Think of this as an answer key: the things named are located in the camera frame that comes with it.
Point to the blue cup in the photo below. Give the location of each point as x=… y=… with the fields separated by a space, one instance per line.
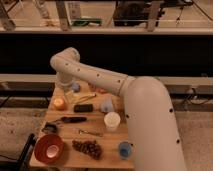
x=124 y=150

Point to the yellow banana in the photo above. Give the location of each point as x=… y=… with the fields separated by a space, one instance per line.
x=78 y=98

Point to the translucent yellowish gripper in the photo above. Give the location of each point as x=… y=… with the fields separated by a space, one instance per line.
x=68 y=93

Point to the red bowl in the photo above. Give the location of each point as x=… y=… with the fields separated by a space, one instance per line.
x=48 y=148

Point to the orange carrot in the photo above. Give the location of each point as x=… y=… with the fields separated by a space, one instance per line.
x=97 y=89

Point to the blue sponge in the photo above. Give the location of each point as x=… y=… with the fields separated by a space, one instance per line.
x=75 y=87

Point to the black rectangular block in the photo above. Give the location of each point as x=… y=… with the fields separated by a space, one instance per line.
x=83 y=108

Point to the white cup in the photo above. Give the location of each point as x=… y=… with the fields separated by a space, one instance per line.
x=112 y=121

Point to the bunch of dark grapes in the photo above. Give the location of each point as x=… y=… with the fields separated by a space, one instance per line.
x=90 y=148

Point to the metal key tool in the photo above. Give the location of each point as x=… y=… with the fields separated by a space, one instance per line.
x=90 y=133

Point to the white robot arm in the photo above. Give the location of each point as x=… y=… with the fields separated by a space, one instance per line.
x=151 y=121

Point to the small black clip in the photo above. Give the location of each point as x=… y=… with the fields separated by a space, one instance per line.
x=50 y=128

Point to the black chair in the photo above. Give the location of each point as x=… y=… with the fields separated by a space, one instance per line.
x=10 y=164

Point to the orange apple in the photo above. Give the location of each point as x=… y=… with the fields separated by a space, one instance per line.
x=59 y=104

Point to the black handled tool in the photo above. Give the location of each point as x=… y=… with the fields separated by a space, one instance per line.
x=70 y=120

